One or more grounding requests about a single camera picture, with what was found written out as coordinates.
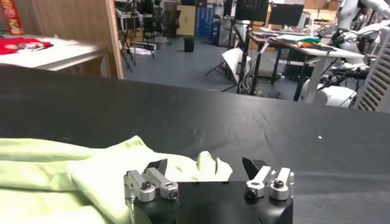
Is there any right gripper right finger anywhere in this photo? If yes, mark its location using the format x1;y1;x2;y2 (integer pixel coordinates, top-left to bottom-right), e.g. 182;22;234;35
242;156;295;201

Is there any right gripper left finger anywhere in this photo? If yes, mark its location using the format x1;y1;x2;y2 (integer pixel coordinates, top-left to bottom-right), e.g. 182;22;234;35
123;158;179;203

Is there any light green t-shirt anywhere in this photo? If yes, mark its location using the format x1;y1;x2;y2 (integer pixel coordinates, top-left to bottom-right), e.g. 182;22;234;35
0;135;234;224

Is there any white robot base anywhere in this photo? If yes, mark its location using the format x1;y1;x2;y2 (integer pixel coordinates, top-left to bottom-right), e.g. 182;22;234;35
300;79;357;108

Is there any large black table cover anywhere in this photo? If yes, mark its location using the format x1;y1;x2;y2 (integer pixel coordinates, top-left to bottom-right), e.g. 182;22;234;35
0;63;390;224

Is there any white reflector board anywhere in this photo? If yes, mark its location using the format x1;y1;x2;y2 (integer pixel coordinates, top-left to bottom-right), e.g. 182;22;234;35
221;47;252;83

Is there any white standing desk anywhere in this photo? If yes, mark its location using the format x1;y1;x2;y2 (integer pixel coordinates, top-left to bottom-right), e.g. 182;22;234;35
248;30;365;104

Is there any black trash bin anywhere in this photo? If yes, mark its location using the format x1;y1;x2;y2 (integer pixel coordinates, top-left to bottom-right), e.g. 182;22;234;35
183;35;195;53

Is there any white air cooler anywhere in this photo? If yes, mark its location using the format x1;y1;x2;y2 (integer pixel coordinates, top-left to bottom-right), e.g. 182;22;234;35
353;27;390;113

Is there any green item on desk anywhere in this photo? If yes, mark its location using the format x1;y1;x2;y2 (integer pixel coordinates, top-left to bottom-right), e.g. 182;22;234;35
297;37;321;48

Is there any white side table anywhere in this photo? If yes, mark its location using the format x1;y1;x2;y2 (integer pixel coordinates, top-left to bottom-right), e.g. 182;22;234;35
0;35;109;72

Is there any black monitor on stand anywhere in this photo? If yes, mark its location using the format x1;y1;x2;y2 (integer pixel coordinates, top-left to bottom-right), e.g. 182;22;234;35
234;0;269;22

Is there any wooden folding screen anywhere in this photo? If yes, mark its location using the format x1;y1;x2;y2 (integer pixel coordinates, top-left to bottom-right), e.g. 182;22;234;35
15;0;124;79

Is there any white humanoid robot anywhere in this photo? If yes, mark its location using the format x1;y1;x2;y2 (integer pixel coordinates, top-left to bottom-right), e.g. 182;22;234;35
331;0;390;65

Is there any red folded shirt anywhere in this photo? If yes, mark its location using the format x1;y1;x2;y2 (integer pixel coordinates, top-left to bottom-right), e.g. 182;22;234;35
0;37;54;55

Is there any red chips can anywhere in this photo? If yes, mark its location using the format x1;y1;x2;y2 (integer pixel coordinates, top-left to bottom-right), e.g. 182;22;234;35
0;0;25;36

